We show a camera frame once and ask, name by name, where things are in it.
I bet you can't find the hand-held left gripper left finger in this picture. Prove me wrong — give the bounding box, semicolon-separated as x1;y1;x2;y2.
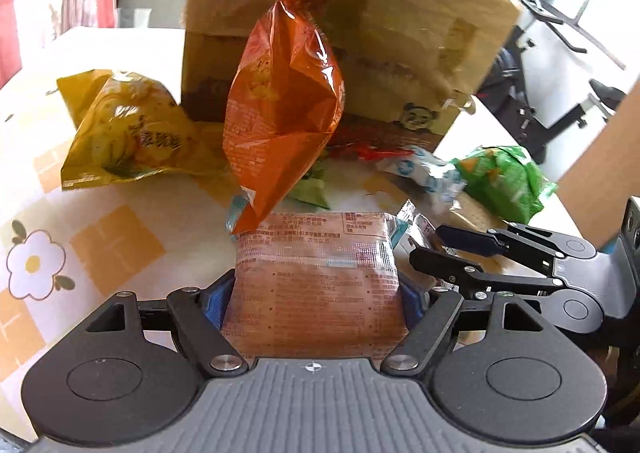
85;270;251;376

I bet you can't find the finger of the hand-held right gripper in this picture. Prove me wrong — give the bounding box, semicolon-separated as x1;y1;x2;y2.
435;223;563;264
409;247;568;306

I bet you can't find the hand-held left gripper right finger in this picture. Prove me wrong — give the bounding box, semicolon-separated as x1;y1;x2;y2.
380;278;548;376

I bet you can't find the silver teal-edged packet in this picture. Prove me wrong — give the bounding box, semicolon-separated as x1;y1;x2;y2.
395;200;451;259

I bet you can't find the pale green pastry packet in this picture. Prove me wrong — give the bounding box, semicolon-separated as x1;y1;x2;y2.
290;168;331;209

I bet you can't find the taped cardboard box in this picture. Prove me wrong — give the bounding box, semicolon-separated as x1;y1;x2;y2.
180;0;523;154

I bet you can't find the bright green snack bag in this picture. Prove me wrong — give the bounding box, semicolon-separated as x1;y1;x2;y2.
450;146;558;220

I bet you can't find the white and blue snack packet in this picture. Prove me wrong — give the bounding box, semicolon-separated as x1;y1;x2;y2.
377;146;466;209

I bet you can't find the small red wrapper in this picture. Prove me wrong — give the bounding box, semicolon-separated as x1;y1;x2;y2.
330;140;416;164

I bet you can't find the black exercise bike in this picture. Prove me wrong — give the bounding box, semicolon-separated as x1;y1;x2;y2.
475;0;640;164

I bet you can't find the large yellow snack bag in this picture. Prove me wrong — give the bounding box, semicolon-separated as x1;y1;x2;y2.
56;69;236;191

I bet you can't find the large orange snack bag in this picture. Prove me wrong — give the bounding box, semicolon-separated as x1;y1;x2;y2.
222;0;347;234

